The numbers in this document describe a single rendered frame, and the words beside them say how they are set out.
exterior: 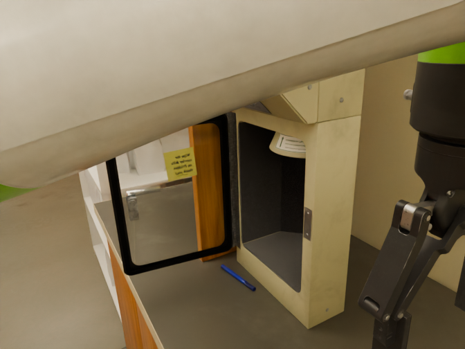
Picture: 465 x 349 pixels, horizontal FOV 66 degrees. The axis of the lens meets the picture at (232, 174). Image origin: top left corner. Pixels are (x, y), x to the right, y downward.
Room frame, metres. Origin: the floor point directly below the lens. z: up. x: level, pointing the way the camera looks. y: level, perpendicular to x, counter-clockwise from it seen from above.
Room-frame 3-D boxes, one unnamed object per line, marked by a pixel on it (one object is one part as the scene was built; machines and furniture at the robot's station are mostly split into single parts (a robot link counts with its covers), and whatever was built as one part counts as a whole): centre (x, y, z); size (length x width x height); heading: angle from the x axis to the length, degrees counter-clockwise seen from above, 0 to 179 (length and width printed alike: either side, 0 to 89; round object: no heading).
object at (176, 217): (0.84, 0.15, 1.19); 0.30 x 0.01 x 0.40; 112
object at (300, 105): (0.74, -0.03, 1.46); 0.32 x 0.11 x 0.10; 29
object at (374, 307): (0.24, -0.12, 1.32); 0.03 x 0.01 x 0.05; 118
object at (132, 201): (0.79, 0.24, 1.18); 0.02 x 0.02 x 0.06; 22
